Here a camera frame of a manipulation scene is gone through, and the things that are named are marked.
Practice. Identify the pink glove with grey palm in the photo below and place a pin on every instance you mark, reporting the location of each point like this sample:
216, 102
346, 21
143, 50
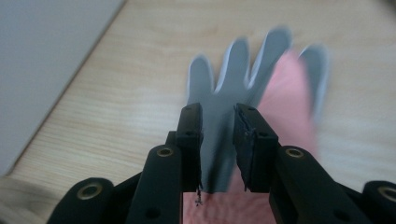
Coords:
236, 77

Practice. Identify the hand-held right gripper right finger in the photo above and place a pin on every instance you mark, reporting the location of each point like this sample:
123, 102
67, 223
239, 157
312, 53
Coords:
292, 180

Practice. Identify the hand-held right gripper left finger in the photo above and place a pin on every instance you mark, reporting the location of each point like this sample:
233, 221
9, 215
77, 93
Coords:
162, 180

